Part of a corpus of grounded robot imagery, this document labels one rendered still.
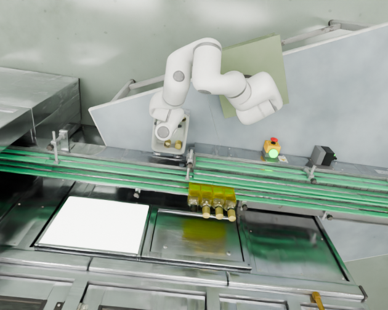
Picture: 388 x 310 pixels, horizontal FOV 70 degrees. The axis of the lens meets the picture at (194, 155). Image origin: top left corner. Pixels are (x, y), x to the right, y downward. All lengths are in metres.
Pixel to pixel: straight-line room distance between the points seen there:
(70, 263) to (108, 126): 0.70
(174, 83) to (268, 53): 0.56
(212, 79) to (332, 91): 0.88
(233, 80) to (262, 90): 0.15
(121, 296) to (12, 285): 0.39
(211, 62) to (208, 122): 0.67
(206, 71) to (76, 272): 0.89
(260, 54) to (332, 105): 0.50
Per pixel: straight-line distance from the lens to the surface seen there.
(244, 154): 1.50
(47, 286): 1.25
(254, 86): 0.96
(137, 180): 1.49
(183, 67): 0.92
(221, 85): 0.82
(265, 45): 1.32
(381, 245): 2.34
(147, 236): 1.31
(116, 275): 1.22
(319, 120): 1.61
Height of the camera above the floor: 2.12
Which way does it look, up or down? 61 degrees down
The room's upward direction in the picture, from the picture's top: 179 degrees counter-clockwise
